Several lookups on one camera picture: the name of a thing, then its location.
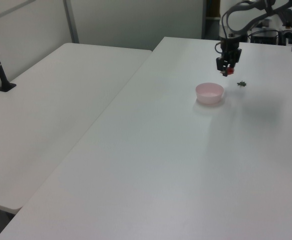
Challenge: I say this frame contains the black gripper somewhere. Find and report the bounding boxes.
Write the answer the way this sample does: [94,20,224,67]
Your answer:
[215,36,243,73]

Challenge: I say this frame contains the red toy strawberry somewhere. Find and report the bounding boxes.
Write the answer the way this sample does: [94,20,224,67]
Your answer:
[222,66,235,78]

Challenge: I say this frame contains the pink plastic bowl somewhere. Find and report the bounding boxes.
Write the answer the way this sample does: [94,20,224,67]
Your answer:
[195,82,224,105]

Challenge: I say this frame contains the black equipment box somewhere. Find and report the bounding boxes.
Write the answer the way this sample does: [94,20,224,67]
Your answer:
[250,27,286,46]

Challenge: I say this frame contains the white side table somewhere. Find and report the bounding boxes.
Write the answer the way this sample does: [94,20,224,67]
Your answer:
[0,42,153,215]

